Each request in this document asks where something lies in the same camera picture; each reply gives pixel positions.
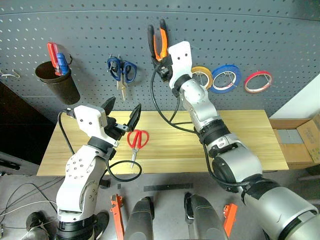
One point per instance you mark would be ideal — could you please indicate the yellow tape roll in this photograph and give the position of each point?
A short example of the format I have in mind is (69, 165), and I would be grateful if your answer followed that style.
(209, 77)

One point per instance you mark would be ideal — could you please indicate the black floor strip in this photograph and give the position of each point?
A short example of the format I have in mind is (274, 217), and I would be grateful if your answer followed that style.
(167, 187)

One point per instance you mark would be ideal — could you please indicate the dark rounded robot leg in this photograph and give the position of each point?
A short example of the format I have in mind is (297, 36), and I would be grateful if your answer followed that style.
(205, 220)
(140, 220)

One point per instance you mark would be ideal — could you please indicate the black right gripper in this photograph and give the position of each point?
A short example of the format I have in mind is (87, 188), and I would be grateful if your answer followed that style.
(165, 71)

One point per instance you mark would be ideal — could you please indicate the black metal cup holder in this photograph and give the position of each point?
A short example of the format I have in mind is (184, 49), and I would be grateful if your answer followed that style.
(62, 87)

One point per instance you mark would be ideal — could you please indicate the grey metal pegboard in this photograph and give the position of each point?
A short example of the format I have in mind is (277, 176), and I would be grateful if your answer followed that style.
(225, 37)

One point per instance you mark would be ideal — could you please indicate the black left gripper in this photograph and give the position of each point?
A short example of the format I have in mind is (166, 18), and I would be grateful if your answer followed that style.
(113, 130)

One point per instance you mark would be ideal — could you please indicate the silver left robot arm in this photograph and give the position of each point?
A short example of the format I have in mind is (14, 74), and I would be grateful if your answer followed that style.
(75, 175)

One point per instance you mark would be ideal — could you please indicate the blue tape roll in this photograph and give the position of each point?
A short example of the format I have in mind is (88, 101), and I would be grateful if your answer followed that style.
(225, 69)

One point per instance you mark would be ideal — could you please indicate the red tape roll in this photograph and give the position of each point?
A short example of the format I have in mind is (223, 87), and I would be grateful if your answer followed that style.
(257, 73)

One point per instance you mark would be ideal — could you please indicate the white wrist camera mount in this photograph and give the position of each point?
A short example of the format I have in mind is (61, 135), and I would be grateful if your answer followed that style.
(181, 62)
(87, 120)

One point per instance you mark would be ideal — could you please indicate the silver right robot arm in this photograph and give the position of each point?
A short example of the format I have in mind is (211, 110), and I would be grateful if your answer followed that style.
(237, 160)

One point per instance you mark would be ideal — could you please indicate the orange and black pliers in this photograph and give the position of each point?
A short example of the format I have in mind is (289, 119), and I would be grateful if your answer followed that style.
(162, 42)

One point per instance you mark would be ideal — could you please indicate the orange metal bracket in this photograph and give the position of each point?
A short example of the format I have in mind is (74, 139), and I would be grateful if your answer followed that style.
(117, 215)
(230, 217)

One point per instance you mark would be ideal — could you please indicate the open brown cardboard box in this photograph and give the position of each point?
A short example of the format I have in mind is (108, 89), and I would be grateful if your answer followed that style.
(292, 152)

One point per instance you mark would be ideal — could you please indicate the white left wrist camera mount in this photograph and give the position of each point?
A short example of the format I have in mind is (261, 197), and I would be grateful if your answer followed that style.
(87, 120)

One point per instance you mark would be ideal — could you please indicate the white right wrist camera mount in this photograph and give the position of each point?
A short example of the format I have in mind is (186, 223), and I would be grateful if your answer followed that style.
(181, 62)

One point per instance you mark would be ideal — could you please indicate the printed cardboard box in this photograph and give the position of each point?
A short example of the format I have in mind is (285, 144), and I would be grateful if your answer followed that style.
(310, 140)

